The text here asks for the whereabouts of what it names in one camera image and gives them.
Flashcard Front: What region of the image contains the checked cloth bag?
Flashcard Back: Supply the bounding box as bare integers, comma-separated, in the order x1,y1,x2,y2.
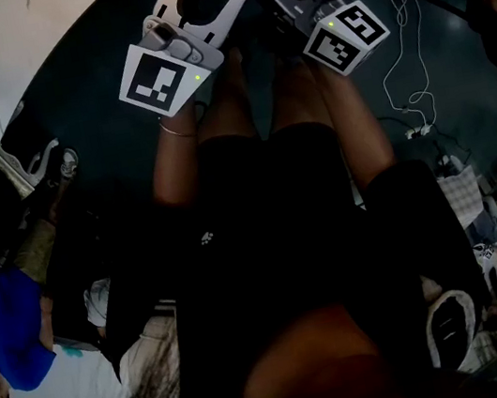
435,163,489,234

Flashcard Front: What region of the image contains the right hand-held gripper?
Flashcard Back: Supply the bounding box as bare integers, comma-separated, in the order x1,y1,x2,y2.
258,0,398,90

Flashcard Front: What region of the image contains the person's black clothing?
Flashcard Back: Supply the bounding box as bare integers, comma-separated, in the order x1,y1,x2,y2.
74,93,497,398

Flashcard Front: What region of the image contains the white shade metal base lamp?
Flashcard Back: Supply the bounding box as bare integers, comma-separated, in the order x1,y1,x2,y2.
0,0,159,205

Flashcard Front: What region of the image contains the person's right forearm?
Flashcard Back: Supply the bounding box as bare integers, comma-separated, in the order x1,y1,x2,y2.
308,53,403,197

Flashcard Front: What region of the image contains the white black slipper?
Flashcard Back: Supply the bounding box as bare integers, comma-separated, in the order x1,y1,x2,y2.
418,285,487,375

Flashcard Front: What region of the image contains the white power plug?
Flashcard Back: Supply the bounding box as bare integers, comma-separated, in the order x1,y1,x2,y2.
404,123,435,142

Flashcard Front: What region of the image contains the thin bracelet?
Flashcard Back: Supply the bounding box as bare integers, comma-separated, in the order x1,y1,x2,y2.
157,115,199,144

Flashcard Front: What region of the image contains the person's left forearm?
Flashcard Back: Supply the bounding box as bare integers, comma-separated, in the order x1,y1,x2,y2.
137,100,213,213

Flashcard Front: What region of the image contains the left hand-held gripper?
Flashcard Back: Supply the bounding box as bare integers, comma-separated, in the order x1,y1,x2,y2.
101,0,280,127

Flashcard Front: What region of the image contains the white cable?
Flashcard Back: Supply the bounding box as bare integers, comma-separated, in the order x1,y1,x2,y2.
367,0,443,137

